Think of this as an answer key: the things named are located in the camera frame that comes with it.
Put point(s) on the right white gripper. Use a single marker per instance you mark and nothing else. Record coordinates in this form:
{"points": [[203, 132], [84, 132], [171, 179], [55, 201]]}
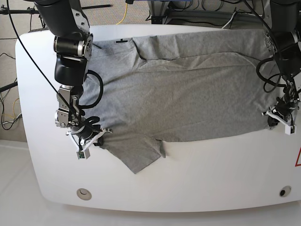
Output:
{"points": [[83, 143]]}

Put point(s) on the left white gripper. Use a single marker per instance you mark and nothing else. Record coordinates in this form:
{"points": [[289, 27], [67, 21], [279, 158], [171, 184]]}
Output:
{"points": [[275, 117]]}

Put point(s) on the grey T-shirt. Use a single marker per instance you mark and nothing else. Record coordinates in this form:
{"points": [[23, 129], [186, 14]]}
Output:
{"points": [[178, 88]]}

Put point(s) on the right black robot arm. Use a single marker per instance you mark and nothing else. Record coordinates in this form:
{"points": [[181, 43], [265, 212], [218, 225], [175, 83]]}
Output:
{"points": [[73, 47]]}

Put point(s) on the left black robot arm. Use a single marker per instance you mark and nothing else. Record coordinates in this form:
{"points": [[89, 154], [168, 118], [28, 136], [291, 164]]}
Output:
{"points": [[282, 22]]}

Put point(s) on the left table grommet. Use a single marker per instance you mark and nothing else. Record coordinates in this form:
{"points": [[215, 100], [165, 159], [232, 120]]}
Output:
{"points": [[84, 194]]}

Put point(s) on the table grommet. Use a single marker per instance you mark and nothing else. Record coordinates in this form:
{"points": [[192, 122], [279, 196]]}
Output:
{"points": [[285, 191], [84, 194]]}

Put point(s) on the right table grommet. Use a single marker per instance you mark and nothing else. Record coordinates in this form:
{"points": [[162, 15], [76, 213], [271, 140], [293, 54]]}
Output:
{"points": [[285, 191]]}

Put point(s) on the black tripod stand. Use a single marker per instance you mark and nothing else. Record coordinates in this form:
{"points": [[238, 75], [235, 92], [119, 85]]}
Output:
{"points": [[35, 20]]}

